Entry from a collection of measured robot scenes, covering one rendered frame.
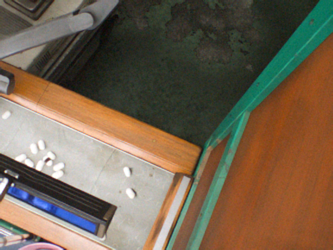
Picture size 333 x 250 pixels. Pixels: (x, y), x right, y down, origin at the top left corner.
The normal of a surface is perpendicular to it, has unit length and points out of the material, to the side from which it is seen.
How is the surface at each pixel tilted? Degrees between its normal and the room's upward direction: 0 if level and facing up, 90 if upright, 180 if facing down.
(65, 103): 0
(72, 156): 0
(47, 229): 0
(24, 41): 44
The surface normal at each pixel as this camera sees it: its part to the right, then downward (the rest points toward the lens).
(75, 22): -0.11, 0.51
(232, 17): 0.04, -0.25
